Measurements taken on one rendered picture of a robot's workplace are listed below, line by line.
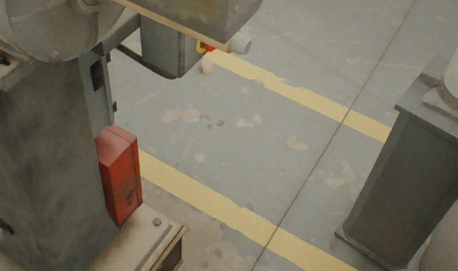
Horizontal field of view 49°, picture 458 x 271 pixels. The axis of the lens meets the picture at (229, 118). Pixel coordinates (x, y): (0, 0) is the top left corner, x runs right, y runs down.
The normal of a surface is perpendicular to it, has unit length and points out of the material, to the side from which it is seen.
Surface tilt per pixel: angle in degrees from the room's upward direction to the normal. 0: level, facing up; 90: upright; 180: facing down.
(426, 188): 90
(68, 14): 94
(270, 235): 0
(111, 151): 0
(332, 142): 0
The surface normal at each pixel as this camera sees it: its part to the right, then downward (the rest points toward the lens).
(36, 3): 0.78, 0.50
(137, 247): 0.19, -0.60
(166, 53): -0.51, 0.61
